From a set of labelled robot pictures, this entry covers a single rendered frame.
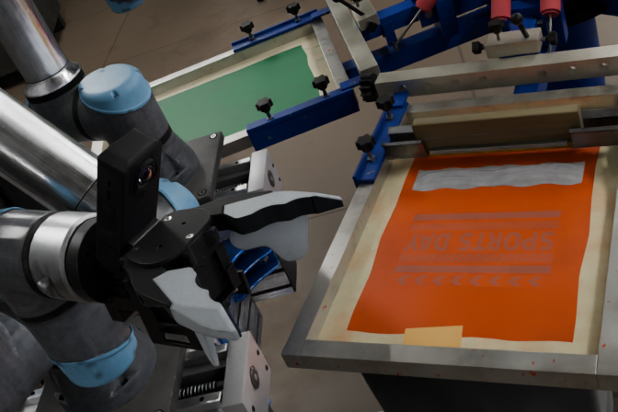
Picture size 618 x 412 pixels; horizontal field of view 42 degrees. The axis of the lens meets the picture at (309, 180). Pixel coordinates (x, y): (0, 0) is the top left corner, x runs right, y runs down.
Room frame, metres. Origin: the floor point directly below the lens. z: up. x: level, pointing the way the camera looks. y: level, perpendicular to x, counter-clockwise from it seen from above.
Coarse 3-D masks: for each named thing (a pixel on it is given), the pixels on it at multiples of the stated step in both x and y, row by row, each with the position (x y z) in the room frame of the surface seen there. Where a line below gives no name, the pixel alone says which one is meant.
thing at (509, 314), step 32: (512, 160) 1.37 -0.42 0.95; (544, 160) 1.33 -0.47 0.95; (576, 160) 1.29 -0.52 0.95; (512, 192) 1.27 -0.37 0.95; (544, 192) 1.23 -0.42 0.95; (576, 192) 1.20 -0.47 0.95; (576, 224) 1.11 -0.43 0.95; (576, 256) 1.04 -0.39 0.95; (480, 288) 1.06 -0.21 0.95; (512, 288) 1.03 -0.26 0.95; (544, 288) 1.00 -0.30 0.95; (576, 288) 0.97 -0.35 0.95; (480, 320) 0.99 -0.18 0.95; (512, 320) 0.96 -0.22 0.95; (544, 320) 0.93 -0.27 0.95
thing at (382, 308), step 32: (416, 160) 1.52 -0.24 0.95; (448, 160) 1.47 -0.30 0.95; (480, 160) 1.42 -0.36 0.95; (416, 192) 1.40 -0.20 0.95; (448, 192) 1.36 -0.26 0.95; (480, 192) 1.31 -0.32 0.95; (384, 256) 1.25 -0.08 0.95; (384, 288) 1.16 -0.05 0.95; (416, 288) 1.13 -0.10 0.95; (448, 288) 1.09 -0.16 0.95; (352, 320) 1.12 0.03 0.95; (384, 320) 1.08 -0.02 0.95; (416, 320) 1.05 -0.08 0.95; (448, 320) 1.02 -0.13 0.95
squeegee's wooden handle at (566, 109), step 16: (496, 112) 1.41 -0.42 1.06; (512, 112) 1.38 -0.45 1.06; (528, 112) 1.36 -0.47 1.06; (544, 112) 1.34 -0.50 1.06; (560, 112) 1.32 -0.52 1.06; (576, 112) 1.30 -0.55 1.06; (416, 128) 1.49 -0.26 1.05; (432, 128) 1.47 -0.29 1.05; (448, 128) 1.45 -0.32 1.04; (464, 128) 1.43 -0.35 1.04; (480, 128) 1.41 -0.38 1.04; (496, 128) 1.39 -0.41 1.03; (512, 128) 1.37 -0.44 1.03; (528, 128) 1.36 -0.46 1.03; (544, 128) 1.34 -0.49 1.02; (560, 128) 1.32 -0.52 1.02; (576, 128) 1.30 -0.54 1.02; (432, 144) 1.48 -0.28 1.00; (448, 144) 1.46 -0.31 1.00; (464, 144) 1.44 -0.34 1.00
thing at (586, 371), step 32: (512, 96) 1.55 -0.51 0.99; (544, 96) 1.50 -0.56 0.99; (576, 96) 1.45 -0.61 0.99; (608, 96) 1.41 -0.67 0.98; (384, 160) 1.52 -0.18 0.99; (352, 224) 1.34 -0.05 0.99; (352, 256) 1.29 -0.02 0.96; (320, 288) 1.20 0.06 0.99; (608, 288) 0.91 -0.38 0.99; (320, 320) 1.14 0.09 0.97; (608, 320) 0.85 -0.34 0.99; (288, 352) 1.07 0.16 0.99; (320, 352) 1.04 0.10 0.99; (352, 352) 1.01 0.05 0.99; (384, 352) 0.98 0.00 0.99; (416, 352) 0.95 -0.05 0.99; (448, 352) 0.92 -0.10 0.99; (480, 352) 0.89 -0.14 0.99; (512, 352) 0.87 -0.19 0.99; (544, 352) 0.84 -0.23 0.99; (608, 352) 0.79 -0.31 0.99; (544, 384) 0.81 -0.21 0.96; (576, 384) 0.78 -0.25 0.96; (608, 384) 0.76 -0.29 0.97
